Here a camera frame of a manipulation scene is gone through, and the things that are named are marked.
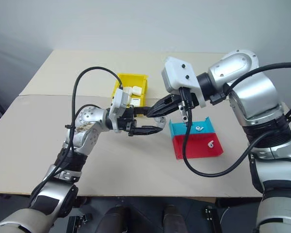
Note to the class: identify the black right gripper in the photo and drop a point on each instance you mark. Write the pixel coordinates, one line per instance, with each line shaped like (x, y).
(195, 100)

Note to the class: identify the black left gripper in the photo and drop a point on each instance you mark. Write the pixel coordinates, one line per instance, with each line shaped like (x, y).
(126, 121)

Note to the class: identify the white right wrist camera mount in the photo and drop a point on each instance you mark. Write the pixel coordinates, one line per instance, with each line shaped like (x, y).
(179, 72)

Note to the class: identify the white earbud case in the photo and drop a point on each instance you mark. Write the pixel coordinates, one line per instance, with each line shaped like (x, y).
(161, 120)

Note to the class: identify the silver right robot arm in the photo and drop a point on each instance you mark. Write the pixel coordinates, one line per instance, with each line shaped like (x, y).
(262, 102)

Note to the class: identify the dark rounded shape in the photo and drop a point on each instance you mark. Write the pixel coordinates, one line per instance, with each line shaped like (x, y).
(115, 219)

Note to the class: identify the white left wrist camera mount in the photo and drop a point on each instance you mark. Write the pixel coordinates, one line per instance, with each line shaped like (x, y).
(117, 102)

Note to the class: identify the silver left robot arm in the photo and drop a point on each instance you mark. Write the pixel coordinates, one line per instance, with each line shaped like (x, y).
(85, 131)

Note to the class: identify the black metal bracket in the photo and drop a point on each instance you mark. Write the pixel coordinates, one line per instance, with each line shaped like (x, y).
(211, 218)
(78, 223)

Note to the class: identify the yellow plastic bin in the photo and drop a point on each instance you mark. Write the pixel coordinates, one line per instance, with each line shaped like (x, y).
(131, 80)

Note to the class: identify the white earbud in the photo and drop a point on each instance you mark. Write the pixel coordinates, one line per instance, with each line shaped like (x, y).
(198, 128)
(210, 144)

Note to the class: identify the red plastic tray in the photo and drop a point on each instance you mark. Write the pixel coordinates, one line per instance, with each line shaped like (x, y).
(196, 148)

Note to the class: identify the dark round base plate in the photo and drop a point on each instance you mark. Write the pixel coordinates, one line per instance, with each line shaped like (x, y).
(235, 218)

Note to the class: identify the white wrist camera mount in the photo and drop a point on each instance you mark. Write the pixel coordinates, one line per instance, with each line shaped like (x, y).
(117, 102)
(179, 72)

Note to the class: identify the teal plastic tray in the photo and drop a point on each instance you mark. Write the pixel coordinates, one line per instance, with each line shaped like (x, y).
(182, 128)

